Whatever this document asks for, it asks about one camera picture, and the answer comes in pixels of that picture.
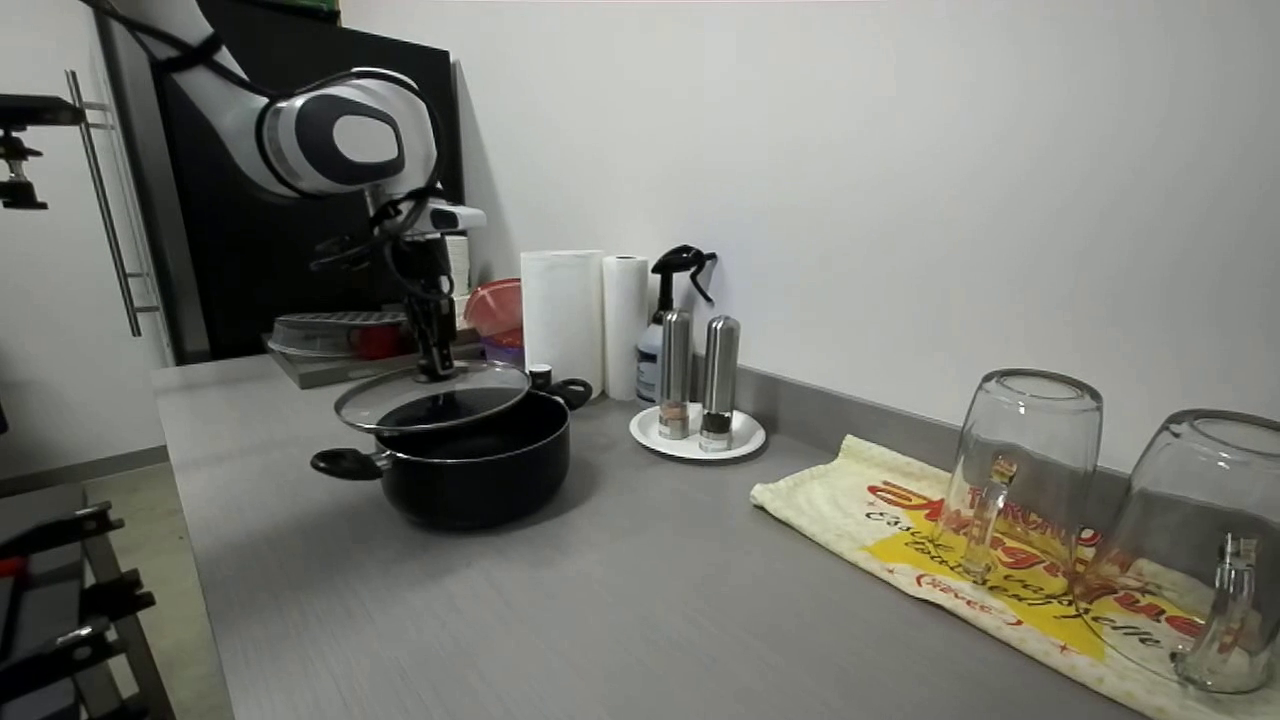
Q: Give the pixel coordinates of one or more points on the rear white paper towel roll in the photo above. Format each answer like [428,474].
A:
[627,315]

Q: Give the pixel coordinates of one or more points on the white paper towel roll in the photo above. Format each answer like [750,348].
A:
[627,315]
[563,301]

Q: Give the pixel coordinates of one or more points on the left steel grinder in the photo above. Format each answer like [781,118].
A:
[675,375]

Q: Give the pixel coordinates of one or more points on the black cooking pot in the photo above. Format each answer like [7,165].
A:
[479,474]

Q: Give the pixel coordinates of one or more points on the steel grinder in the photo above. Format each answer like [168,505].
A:
[722,377]
[675,375]

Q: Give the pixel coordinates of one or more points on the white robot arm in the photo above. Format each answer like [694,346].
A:
[355,134]

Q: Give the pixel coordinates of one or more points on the small dark spice jar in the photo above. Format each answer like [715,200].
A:
[539,377]

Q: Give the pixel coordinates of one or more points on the tilted red-lid plastic container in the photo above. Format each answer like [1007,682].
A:
[492,309]

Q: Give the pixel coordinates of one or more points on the upturned drinking glass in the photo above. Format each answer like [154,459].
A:
[1206,474]
[1022,464]

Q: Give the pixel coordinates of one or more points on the front white paper towel roll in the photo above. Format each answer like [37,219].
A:
[563,301]

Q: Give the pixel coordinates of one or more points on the printed yellow tea towel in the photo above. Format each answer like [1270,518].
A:
[880,514]

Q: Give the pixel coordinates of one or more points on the right steel grinder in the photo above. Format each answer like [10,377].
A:
[722,377]

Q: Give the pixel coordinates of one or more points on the black-capped spray bottle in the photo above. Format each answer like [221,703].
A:
[686,260]

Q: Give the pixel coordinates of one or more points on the flat red-lid plastic container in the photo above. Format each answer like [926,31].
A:
[337,333]

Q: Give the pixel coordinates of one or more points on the clear glass pot lid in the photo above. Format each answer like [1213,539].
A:
[409,402]

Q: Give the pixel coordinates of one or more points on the small clear glass bottle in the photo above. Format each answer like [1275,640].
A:
[1228,656]

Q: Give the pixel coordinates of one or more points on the near upturned drinking glass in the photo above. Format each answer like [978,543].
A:
[1022,464]

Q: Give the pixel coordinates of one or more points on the small white saucer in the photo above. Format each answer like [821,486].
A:
[698,446]

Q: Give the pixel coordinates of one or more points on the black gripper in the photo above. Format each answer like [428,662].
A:
[427,260]

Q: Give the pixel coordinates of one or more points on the far upturned drinking glass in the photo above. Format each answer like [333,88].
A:
[1206,474]

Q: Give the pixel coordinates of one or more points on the black camera on stand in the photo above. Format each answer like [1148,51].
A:
[18,115]

